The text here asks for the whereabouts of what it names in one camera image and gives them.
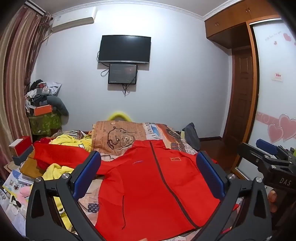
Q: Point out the pile of dark clothes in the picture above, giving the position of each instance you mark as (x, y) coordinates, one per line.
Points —
(54, 102)

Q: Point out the red zip jacket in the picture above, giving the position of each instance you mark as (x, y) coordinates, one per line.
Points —
(143, 185)

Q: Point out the pink plush toy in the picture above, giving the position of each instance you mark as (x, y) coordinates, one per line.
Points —
(23, 194)

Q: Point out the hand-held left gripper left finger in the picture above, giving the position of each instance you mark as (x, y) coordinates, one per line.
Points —
(89, 172)

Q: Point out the white door sticker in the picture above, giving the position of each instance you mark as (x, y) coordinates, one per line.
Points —
(277, 76)

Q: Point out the pile of printed papers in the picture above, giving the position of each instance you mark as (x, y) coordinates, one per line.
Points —
(16, 183)

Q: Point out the white air conditioner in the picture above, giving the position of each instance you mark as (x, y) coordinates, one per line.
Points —
(74, 19)

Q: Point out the red and white box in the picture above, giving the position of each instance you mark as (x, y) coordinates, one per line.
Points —
(20, 144)

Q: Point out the black wall television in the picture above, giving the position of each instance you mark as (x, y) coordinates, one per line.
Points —
(124, 48)

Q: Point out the dark blue cloth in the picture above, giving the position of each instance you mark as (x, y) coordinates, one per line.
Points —
(192, 135)

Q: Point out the yellow printed garment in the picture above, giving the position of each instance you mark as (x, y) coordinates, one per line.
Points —
(69, 141)

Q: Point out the brown cartoon print blanket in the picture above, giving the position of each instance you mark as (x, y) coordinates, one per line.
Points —
(115, 136)

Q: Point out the grey box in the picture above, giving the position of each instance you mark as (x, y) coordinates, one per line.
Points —
(23, 157)

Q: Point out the orange box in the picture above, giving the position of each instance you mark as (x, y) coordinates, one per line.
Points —
(42, 110)

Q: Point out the small black wall monitor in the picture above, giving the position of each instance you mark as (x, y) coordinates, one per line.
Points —
(122, 74)

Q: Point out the green patterned cloth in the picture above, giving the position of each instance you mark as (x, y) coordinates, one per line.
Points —
(44, 124)

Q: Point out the brown cardboard piece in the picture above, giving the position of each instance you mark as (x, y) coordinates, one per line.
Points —
(31, 168)

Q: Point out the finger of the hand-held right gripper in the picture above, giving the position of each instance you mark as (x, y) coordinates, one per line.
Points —
(267, 146)
(251, 154)

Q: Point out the striped brown curtain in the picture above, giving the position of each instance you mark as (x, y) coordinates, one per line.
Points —
(16, 81)

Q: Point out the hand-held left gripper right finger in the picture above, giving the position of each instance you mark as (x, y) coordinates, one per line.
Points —
(209, 175)

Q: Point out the brown wooden door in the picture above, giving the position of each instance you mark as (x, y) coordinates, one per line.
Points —
(242, 92)

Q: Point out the person's right hand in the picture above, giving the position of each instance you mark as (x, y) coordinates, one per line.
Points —
(272, 200)

